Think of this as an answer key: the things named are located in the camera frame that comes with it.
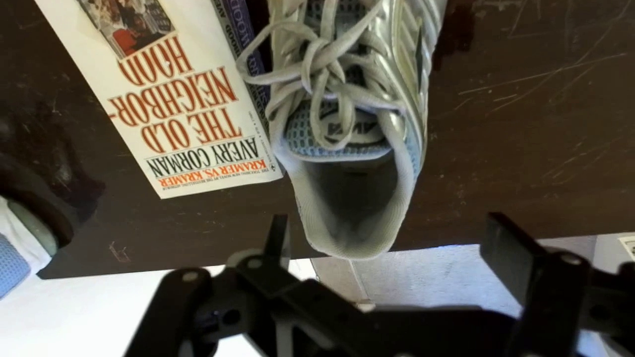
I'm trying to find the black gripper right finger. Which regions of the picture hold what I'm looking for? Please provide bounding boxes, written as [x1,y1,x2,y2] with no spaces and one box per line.
[477,210,635,357]

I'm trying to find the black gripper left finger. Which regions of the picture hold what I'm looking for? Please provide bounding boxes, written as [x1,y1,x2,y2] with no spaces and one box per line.
[124,214,344,357]

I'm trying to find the white paperback orange title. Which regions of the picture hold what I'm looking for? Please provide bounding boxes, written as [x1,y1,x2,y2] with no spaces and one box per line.
[31,0,285,202]

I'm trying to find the paperback book purple spine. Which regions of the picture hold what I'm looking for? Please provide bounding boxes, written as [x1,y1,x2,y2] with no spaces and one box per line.
[209,0,273,115]

